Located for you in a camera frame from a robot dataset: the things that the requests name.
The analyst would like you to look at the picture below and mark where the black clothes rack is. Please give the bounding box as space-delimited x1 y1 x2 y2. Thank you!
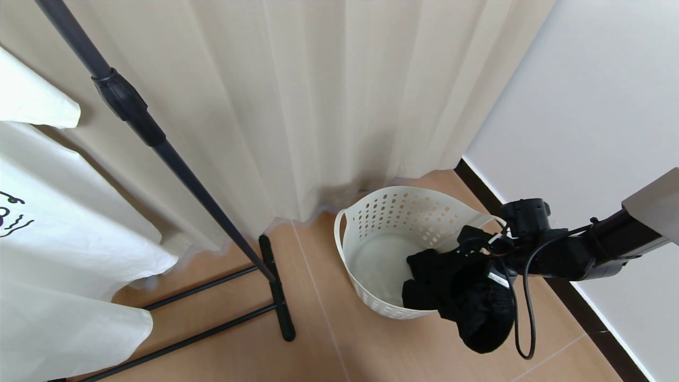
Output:
34 0 297 382

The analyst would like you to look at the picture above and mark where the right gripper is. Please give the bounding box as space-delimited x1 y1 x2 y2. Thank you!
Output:
480 249 523 291

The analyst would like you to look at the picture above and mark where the white printed t-shirt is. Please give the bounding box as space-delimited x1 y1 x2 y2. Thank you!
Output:
0 47 179 382

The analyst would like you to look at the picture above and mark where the beige curtain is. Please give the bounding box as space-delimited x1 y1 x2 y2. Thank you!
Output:
0 0 555 255

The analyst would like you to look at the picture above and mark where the black garment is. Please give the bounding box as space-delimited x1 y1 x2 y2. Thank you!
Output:
402 248 517 354

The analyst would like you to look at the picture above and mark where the white laundry basket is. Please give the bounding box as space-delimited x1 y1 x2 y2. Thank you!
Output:
334 186 507 320

